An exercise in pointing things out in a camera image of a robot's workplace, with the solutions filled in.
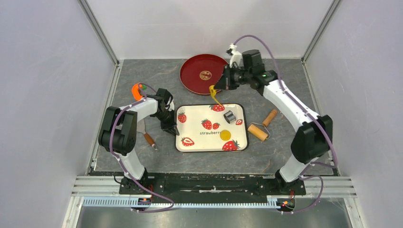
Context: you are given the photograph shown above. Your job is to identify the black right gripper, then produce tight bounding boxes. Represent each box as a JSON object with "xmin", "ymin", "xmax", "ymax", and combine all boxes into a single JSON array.
[{"xmin": 214, "ymin": 65, "xmax": 251, "ymax": 91}]

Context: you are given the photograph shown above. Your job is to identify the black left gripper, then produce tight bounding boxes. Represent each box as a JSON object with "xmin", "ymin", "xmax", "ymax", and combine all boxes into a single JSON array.
[{"xmin": 154, "ymin": 109, "xmax": 179, "ymax": 136}]

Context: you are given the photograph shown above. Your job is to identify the yellow dough scrap strip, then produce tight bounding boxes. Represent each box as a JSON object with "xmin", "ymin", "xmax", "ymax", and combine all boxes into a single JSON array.
[{"xmin": 209, "ymin": 85, "xmax": 222, "ymax": 106}]

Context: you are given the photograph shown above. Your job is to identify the red round plate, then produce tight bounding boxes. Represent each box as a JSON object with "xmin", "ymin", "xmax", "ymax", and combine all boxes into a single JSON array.
[{"xmin": 180, "ymin": 54, "xmax": 228, "ymax": 95}]

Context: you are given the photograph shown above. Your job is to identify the white strawberry tray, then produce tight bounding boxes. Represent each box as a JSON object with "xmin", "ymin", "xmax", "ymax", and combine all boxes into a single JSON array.
[{"xmin": 175, "ymin": 103, "xmax": 249, "ymax": 153}]

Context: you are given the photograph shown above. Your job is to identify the metal scraper wooden handle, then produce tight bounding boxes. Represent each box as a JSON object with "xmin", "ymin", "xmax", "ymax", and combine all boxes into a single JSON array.
[{"xmin": 137, "ymin": 119, "xmax": 158, "ymax": 150}]

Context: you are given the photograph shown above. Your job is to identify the small metal ring cutter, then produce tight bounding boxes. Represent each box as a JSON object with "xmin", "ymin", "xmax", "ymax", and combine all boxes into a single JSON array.
[{"xmin": 223, "ymin": 111, "xmax": 237, "ymax": 124}]

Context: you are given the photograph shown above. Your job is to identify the wooden dough roller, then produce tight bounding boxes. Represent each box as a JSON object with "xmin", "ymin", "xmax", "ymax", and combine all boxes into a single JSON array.
[{"xmin": 247, "ymin": 109, "xmax": 278, "ymax": 141}]

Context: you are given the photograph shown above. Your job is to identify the yellow dough ball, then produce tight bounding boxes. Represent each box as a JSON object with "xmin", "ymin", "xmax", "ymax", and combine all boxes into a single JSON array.
[{"xmin": 220, "ymin": 130, "xmax": 231, "ymax": 141}]

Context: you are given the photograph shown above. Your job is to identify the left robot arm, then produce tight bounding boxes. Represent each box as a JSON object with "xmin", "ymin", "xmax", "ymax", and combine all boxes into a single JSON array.
[{"xmin": 98, "ymin": 88, "xmax": 180, "ymax": 194}]

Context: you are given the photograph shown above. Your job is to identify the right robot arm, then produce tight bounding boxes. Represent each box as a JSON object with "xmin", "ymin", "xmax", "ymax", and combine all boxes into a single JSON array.
[{"xmin": 213, "ymin": 46, "xmax": 333, "ymax": 194}]

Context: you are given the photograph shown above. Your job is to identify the orange curved toy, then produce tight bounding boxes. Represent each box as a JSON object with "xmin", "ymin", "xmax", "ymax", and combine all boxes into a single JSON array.
[{"xmin": 131, "ymin": 83, "xmax": 146, "ymax": 101}]

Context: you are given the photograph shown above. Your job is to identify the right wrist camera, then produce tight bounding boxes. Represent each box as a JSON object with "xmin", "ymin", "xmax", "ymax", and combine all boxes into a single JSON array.
[{"xmin": 226, "ymin": 43, "xmax": 242, "ymax": 68}]

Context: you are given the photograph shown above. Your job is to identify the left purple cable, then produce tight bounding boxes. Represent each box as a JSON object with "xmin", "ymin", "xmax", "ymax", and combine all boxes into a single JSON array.
[{"xmin": 108, "ymin": 83, "xmax": 175, "ymax": 214}]

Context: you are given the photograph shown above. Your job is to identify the purple cable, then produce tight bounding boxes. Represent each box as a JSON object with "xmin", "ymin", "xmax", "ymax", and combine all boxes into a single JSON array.
[
  {"xmin": 108, "ymin": 83, "xmax": 175, "ymax": 214},
  {"xmin": 233, "ymin": 34, "xmax": 339, "ymax": 215}
]

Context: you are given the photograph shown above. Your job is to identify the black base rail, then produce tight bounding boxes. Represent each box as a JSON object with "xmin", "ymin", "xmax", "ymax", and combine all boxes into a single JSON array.
[{"xmin": 116, "ymin": 172, "xmax": 306, "ymax": 205}]

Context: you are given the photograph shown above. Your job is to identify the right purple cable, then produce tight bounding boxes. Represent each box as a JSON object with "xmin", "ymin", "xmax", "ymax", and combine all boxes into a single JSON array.
[{"xmin": 233, "ymin": 34, "xmax": 339, "ymax": 215}]

